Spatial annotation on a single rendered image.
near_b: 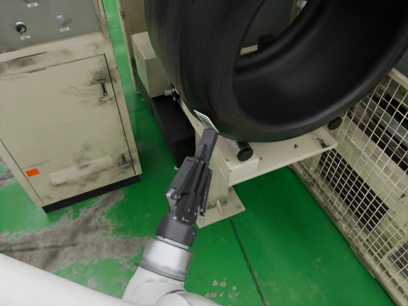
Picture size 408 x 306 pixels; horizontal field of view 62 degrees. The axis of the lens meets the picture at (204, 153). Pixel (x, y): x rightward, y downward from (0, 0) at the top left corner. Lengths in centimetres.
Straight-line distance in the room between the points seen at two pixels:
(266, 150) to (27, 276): 73
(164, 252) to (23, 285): 24
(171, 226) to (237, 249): 111
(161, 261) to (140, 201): 127
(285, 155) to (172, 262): 53
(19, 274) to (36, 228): 148
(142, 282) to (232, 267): 109
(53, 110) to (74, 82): 15
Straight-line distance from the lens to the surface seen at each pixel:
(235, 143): 86
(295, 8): 136
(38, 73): 136
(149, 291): 61
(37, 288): 47
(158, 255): 62
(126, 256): 174
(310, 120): 86
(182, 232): 63
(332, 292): 173
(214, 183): 161
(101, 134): 159
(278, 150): 102
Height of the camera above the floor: 156
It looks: 50 degrees down
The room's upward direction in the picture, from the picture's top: straight up
